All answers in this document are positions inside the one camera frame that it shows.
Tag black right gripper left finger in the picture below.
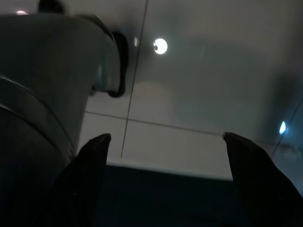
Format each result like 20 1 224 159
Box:
39 133 112 227

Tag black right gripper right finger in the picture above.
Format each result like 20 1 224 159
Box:
223 132 303 227

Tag robot foot with black sole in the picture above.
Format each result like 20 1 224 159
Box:
91 14 130 99

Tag grey robot leg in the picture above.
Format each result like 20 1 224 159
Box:
0 13 112 227

